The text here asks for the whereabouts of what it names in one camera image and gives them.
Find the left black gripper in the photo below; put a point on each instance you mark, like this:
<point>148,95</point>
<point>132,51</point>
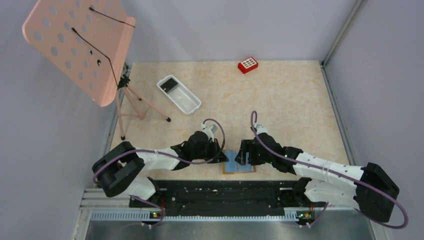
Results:
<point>215,144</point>

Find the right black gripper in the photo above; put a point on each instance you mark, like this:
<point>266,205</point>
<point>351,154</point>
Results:
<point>247,145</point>

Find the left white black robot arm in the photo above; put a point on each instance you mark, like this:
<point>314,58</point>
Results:
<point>117,171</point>

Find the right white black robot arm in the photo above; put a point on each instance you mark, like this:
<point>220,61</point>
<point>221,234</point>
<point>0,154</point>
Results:
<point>323,180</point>

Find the black card in basket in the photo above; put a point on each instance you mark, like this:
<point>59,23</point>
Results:
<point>169,85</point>

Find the white plastic basket tray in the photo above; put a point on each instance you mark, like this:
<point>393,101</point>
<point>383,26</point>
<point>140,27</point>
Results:
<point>181,96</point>

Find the red box with grid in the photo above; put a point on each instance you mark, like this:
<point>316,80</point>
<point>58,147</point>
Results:
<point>248,65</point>

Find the pink perforated music stand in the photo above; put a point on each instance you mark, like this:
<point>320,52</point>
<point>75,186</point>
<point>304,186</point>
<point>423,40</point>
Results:
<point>88,41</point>

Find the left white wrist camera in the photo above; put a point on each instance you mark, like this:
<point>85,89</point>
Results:
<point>209,130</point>

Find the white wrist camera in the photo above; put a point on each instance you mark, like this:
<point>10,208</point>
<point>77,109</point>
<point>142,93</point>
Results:
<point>209,130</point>
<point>260,129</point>

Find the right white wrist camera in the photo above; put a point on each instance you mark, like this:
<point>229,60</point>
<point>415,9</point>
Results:
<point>260,129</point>

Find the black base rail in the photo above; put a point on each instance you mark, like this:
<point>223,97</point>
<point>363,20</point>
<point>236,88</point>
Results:
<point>227,198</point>

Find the aluminium frame rail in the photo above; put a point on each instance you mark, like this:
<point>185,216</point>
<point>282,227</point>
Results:
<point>332,93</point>

